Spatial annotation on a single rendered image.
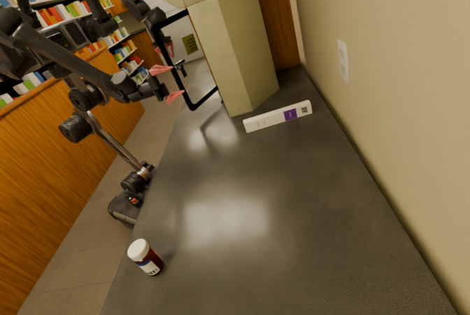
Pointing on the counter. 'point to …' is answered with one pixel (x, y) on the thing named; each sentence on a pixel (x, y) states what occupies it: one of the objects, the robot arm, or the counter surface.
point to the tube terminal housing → (229, 30)
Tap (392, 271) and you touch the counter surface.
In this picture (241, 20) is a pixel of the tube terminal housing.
